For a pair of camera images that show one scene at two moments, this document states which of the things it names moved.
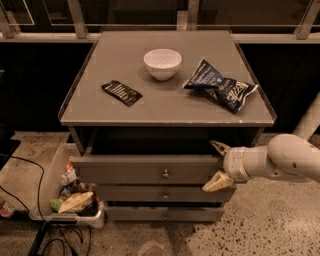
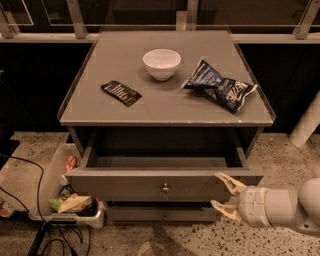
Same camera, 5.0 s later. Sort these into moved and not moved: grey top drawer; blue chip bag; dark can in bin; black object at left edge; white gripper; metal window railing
Moved: white gripper; grey top drawer
Not moved: dark can in bin; metal window railing; black object at left edge; blue chip bag
